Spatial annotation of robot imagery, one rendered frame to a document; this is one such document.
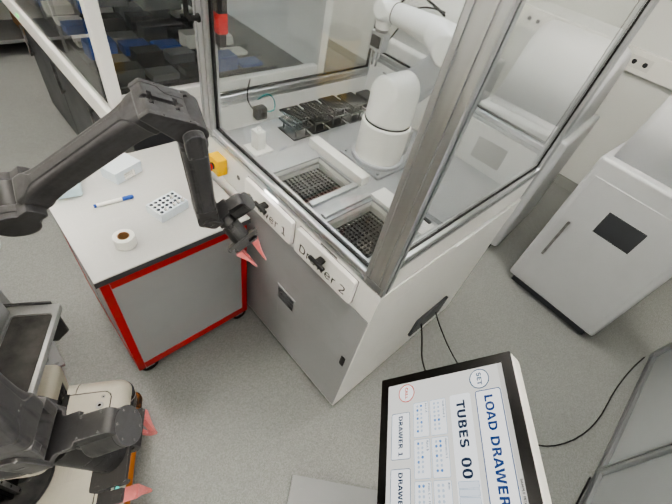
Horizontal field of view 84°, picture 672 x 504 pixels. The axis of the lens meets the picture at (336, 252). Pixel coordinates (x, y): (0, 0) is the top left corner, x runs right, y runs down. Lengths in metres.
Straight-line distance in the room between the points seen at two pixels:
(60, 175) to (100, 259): 0.66
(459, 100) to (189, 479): 1.67
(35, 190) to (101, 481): 0.51
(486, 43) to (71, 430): 0.85
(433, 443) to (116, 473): 0.56
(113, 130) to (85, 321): 1.63
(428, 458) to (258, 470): 1.12
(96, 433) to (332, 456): 1.36
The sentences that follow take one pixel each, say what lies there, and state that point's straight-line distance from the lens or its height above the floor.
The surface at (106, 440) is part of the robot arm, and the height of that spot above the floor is 1.20.
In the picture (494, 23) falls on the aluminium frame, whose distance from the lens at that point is 0.73.
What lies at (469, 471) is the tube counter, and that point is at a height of 1.11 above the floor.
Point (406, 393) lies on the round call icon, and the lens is 0.91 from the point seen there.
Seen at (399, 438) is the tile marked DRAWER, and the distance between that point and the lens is 0.89.
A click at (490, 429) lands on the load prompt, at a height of 1.15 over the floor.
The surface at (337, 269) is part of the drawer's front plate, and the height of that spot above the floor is 0.92.
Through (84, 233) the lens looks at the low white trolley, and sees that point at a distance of 1.57.
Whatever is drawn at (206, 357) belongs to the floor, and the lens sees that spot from 2.04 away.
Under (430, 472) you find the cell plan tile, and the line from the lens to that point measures 0.83.
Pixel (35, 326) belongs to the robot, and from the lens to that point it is 1.00.
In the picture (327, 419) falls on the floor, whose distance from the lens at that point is 1.93.
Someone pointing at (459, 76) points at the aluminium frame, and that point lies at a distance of 0.76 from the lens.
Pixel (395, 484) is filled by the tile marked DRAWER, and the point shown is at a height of 1.00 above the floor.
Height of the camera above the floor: 1.81
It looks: 46 degrees down
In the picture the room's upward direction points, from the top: 14 degrees clockwise
